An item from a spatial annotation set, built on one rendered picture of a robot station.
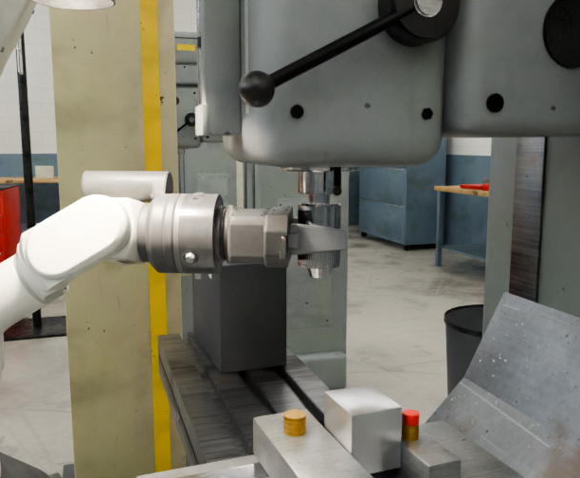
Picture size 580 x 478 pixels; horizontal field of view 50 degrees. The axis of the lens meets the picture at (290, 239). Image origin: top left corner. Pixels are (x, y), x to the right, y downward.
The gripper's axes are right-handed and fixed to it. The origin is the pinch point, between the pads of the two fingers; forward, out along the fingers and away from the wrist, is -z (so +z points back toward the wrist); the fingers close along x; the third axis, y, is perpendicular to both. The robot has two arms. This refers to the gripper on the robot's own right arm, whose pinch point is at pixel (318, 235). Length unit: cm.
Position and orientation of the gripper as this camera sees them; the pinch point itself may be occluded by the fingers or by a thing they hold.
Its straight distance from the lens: 68.8
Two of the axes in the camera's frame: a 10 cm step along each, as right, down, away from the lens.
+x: 0.5, -1.5, 9.9
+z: -10.0, -0.2, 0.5
